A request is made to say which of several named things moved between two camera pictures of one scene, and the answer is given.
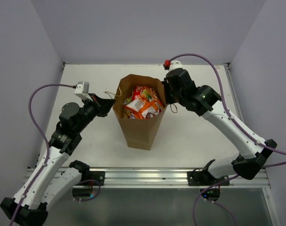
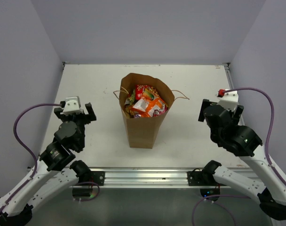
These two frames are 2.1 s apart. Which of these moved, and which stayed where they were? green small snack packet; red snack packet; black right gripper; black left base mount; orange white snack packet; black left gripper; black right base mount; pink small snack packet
Moved: orange white snack packet; green small snack packet; black right gripper; black left gripper; pink small snack packet; red snack packet
Stayed: black right base mount; black left base mount
